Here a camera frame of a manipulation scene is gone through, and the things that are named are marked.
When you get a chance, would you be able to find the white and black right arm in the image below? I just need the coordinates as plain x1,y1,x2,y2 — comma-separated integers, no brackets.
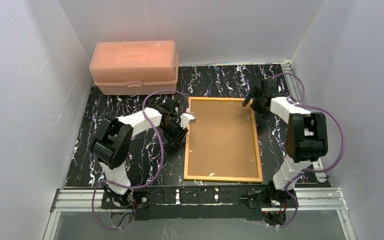
242,78,328,205

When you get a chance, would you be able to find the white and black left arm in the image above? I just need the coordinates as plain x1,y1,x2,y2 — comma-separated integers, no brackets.
90,106,196,208

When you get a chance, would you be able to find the pink plastic storage box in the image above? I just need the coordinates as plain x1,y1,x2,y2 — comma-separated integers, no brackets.
89,40,179,96

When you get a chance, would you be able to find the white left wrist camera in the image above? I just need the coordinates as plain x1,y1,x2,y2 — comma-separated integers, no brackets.
179,112,197,129

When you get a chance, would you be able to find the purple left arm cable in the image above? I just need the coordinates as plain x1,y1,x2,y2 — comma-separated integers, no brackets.
91,89,190,231

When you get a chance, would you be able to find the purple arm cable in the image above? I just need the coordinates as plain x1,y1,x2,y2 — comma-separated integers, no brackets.
271,72,346,229
91,89,190,231

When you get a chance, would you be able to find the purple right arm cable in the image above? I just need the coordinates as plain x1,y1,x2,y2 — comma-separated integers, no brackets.
271,72,346,229

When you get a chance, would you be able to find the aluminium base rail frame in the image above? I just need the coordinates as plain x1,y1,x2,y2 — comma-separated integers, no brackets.
43,62,357,240

